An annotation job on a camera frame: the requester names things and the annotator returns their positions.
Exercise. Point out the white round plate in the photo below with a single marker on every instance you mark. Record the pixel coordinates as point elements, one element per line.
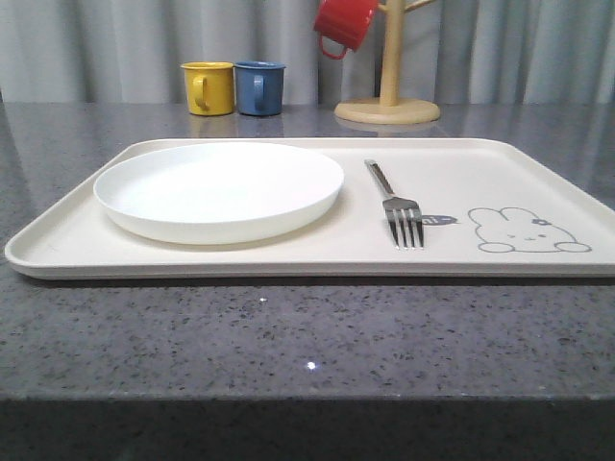
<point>220,192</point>

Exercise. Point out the silver metal fork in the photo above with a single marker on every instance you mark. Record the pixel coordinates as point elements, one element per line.
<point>404,216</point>

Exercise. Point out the cream rabbit print tray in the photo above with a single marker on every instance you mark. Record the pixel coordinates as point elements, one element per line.
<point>501,213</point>

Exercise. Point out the wooden mug tree stand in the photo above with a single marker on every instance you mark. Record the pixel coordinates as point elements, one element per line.
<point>390,108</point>

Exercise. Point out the blue mug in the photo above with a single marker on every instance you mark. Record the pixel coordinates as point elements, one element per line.
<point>259,87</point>

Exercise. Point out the yellow mug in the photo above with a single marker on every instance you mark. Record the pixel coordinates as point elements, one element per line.
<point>209,87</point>

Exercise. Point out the red mug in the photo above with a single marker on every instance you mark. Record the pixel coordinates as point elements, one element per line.
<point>345,22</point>

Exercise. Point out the grey pleated curtain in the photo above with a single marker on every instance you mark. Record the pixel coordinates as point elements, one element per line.
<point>455,52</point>

